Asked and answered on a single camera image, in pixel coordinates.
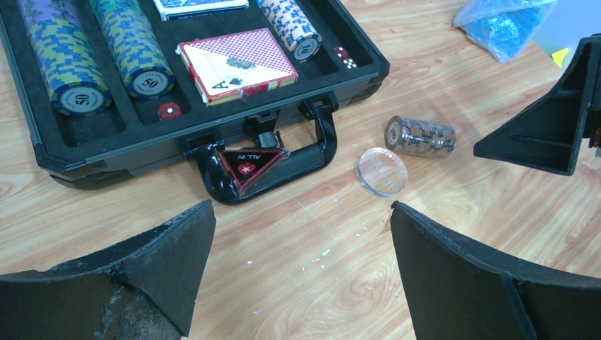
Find black red case tag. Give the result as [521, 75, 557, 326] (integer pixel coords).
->
[219, 147, 290, 191]

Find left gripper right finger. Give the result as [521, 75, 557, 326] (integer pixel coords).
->
[391, 201, 600, 339]

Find blue playing card deck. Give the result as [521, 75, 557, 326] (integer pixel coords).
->
[153, 0, 249, 21]

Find brown chip stack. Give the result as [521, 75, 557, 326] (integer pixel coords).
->
[384, 115, 456, 159]

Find red playing card box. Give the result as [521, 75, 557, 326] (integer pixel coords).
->
[176, 28, 298, 106]

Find dark red die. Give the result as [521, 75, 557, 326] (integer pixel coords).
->
[333, 46, 357, 69]

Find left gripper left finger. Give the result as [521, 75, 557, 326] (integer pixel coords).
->
[1, 200, 216, 339]

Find purple chip stack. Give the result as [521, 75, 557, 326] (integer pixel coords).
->
[17, 0, 82, 35]

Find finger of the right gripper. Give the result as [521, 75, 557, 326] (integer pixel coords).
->
[473, 34, 600, 176]

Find light blue chip stack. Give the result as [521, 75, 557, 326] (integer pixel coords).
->
[256, 0, 322, 63]

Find clear plastic bag blue contents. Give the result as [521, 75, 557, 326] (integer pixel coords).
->
[453, 0, 556, 63]

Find clear round dealer button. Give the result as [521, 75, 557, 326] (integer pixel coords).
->
[356, 147, 409, 198]

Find black poker set case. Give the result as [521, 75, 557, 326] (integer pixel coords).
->
[1, 1, 390, 205]

